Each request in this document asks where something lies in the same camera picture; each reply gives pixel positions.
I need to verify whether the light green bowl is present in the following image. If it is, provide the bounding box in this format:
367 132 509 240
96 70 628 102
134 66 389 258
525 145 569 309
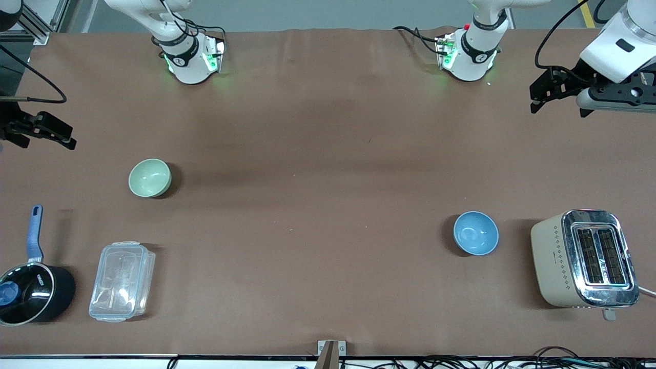
128 158 172 198

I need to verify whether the light blue bowl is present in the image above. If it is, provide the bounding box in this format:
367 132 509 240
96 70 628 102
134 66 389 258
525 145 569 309
453 211 499 256

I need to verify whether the left base connector plate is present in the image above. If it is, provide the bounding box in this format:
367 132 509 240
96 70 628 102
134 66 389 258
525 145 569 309
435 35 458 71

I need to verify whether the clear plastic food container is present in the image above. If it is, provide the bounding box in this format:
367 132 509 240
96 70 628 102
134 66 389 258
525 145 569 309
89 241 156 323

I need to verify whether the beige chrome toaster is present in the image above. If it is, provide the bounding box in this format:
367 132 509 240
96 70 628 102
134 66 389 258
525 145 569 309
530 209 640 322

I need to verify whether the glass lid blue knob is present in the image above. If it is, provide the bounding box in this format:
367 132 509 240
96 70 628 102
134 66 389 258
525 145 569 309
0 263 55 325

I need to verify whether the brown table cover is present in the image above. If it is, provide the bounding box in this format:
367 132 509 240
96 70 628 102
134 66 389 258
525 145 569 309
0 27 656 358

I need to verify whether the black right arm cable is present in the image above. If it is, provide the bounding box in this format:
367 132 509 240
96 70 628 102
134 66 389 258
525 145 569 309
0 45 68 104

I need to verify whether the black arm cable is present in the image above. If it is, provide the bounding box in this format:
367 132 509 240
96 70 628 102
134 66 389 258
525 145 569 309
0 45 68 104
535 0 591 70

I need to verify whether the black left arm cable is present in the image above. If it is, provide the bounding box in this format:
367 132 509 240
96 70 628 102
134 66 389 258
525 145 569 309
535 0 591 70

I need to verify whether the aluminium frame profile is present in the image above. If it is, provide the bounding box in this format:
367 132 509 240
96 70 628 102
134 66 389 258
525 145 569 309
0 0 78 45

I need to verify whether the black left base cable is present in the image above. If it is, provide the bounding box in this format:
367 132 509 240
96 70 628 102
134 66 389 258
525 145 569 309
393 26 444 54

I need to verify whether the black base cable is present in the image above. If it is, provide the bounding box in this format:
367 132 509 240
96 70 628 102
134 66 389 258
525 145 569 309
393 26 444 54
160 0 227 47

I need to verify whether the black saucepan blue handle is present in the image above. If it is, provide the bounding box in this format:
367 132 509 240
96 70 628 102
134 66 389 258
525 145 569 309
0 204 76 326

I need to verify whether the black right base cable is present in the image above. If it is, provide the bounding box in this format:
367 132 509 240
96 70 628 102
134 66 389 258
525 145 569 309
160 0 227 47

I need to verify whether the black cable bundle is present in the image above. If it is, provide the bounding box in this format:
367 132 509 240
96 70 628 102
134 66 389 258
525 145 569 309
338 346 656 369

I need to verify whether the metal table edge bracket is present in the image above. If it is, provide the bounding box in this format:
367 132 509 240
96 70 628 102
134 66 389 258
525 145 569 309
315 340 347 369

